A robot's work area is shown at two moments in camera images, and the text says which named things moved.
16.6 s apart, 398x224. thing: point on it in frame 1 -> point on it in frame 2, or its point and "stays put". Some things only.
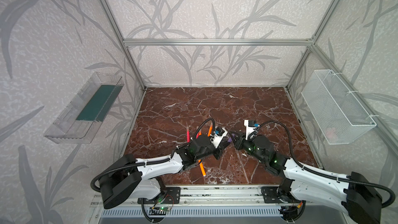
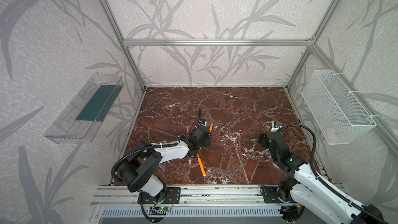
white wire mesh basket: [340, 115] stays put
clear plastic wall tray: [75, 123] stays put
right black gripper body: [241, 142] -> [270, 135]
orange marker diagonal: [202, 168] stays put
